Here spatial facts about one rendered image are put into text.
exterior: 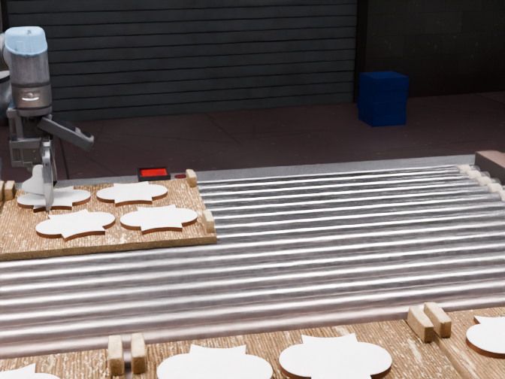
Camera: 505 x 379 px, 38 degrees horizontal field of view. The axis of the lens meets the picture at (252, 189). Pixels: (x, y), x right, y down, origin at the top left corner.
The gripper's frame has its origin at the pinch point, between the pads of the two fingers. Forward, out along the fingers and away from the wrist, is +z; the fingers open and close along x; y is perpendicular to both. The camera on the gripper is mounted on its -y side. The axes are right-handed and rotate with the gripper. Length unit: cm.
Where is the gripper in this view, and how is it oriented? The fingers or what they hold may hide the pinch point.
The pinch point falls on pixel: (53, 198)
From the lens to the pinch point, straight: 158.7
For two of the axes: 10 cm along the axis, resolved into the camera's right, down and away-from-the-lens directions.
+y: -9.8, 0.8, -1.8
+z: 0.1, 9.4, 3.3
